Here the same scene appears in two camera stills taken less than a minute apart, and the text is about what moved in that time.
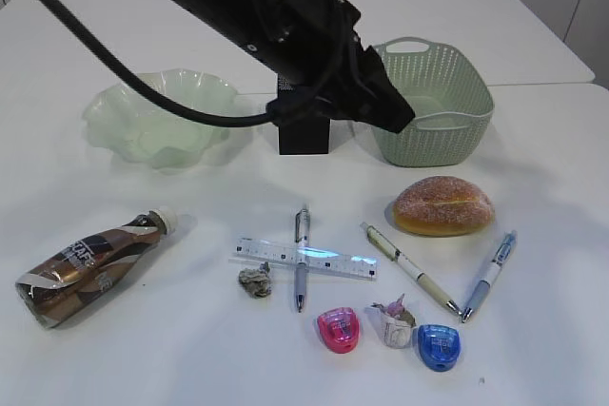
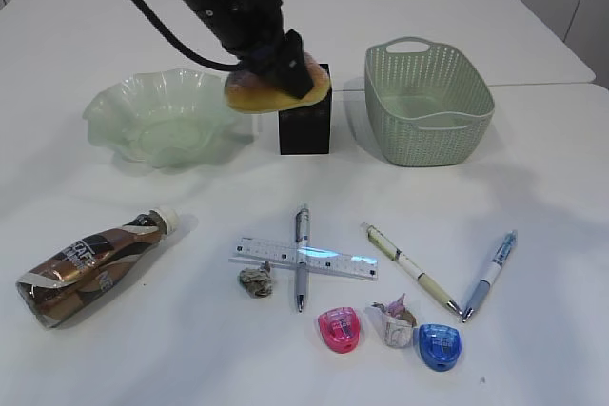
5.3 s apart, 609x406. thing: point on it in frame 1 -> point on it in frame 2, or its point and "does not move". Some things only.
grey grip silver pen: x=302 y=256 does not move
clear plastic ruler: x=340 y=262 does not move
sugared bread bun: x=442 y=206 -> x=254 y=92
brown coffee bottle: x=73 y=280 does not move
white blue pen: x=491 y=272 does not move
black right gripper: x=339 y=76 -> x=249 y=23
